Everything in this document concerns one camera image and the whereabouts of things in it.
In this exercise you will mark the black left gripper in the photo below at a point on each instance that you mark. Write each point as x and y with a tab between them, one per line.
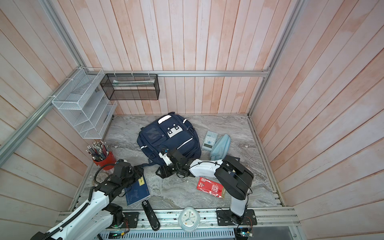
137	172

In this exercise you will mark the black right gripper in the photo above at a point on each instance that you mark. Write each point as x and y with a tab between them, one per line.
164	169

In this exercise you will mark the navy blue notebook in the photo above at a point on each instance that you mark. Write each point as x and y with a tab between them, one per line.
137	192

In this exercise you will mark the navy blue student backpack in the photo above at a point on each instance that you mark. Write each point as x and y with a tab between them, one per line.
169	132

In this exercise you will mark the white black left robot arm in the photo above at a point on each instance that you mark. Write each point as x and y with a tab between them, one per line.
97	213

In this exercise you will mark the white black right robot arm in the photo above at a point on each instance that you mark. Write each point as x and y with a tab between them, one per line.
234	176

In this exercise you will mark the red pencil cup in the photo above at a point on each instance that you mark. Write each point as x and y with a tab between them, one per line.
107	163

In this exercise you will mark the bundle of pencils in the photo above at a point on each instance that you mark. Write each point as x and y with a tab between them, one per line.
98	150

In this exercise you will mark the white round clock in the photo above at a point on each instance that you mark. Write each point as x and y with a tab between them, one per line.
189	219

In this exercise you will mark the grey calculator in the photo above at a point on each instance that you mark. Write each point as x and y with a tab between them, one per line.
209	141

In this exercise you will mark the light blue pencil pouch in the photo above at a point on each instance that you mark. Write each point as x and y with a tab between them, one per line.
221	148

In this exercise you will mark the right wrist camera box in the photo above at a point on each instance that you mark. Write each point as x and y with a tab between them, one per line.
165	158

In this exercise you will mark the white wire mesh shelf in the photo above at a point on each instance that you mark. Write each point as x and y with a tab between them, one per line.
84	104

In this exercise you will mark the black wire mesh basket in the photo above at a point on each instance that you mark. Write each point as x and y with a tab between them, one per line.
118	87

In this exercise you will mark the aluminium frame rail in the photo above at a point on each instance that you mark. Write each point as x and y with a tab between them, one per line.
183	73

